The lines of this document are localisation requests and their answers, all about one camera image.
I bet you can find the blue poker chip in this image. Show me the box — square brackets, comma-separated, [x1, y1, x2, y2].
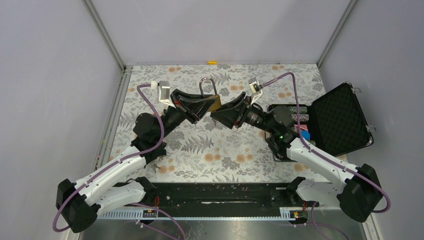
[300, 130, 311, 141]

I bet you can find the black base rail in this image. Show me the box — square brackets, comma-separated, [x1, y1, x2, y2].
[109, 178, 339, 220]

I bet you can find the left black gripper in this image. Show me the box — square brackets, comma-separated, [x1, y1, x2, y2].
[156, 89, 218, 140]

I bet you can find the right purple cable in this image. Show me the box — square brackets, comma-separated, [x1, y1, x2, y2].
[259, 72, 392, 213]

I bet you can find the brass long-shackle padlock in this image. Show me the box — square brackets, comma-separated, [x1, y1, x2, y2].
[199, 77, 222, 112]

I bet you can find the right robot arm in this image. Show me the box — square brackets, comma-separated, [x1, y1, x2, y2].
[210, 92, 386, 223]

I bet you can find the black poker chip case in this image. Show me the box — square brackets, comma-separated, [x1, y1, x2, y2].
[262, 81, 377, 163]

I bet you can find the floral table mat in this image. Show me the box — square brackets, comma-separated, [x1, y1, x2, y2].
[109, 64, 326, 183]

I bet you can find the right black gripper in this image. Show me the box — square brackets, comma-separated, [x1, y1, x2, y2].
[210, 92, 276, 134]

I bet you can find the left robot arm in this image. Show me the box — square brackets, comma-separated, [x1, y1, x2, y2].
[52, 89, 218, 233]

